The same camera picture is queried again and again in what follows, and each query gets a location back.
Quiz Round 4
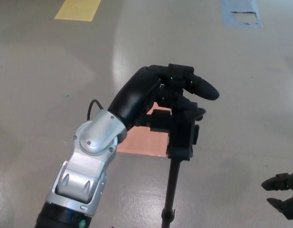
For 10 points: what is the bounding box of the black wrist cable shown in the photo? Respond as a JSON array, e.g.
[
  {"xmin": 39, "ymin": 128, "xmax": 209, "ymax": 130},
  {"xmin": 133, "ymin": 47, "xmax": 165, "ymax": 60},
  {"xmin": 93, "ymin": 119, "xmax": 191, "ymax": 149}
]
[{"xmin": 86, "ymin": 99, "xmax": 105, "ymax": 121}]

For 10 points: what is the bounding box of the orange paper sheet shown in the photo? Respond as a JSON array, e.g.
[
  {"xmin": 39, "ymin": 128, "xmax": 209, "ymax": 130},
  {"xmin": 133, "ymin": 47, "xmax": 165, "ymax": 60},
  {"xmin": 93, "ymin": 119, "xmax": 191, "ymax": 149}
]
[{"xmin": 116, "ymin": 102, "xmax": 171, "ymax": 158}]

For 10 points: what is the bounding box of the black phone stand tripod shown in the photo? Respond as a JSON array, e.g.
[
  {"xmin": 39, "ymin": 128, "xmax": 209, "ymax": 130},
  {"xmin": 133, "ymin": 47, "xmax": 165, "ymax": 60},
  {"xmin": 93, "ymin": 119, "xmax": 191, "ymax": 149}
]
[{"xmin": 161, "ymin": 106, "xmax": 207, "ymax": 228}]

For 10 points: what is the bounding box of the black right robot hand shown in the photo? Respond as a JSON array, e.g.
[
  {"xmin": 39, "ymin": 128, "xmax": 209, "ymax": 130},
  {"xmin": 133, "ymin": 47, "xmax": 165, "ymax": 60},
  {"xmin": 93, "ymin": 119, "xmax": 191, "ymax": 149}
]
[{"xmin": 261, "ymin": 171, "xmax": 293, "ymax": 220}]

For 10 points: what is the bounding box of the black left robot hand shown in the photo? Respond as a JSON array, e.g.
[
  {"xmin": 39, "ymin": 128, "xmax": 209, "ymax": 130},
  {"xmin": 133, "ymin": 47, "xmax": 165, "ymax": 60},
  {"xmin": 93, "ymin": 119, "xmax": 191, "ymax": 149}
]
[{"xmin": 107, "ymin": 63, "xmax": 220, "ymax": 134}]

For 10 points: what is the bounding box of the yellow paper sheet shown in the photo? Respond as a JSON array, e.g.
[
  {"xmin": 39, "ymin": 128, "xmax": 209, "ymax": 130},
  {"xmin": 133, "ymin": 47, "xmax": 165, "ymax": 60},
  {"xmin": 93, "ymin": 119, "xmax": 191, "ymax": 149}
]
[{"xmin": 54, "ymin": 0, "xmax": 102, "ymax": 22}]

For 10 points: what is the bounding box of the torn blue paper sheet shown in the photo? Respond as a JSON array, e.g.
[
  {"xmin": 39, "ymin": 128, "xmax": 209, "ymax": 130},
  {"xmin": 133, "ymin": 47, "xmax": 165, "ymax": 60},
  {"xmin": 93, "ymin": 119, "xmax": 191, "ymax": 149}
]
[{"xmin": 221, "ymin": 0, "xmax": 264, "ymax": 30}]

